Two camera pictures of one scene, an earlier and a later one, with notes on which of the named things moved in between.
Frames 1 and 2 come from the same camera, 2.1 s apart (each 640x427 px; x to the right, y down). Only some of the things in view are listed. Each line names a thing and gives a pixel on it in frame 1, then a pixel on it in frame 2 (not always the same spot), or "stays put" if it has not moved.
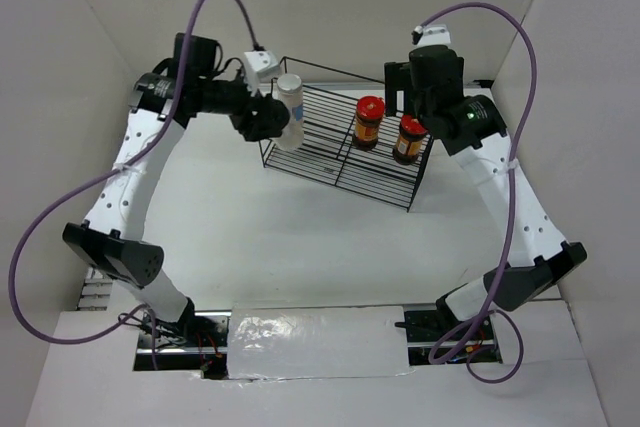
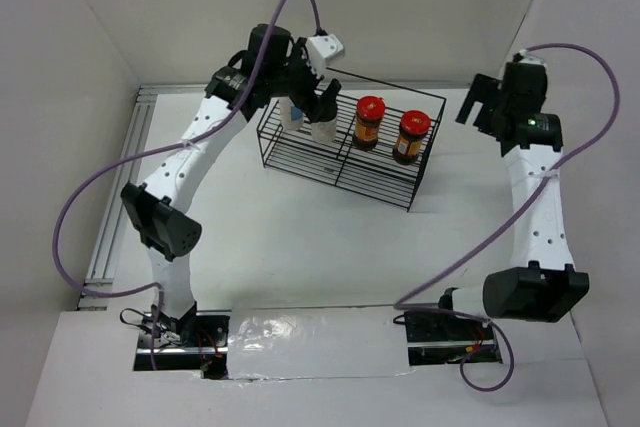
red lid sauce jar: (370, 110) stays put
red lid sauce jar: (409, 140) stays put
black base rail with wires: (202, 340) stays put
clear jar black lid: (292, 136) → (323, 122)
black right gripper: (397, 77) → (485, 89)
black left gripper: (261, 125) → (308, 97)
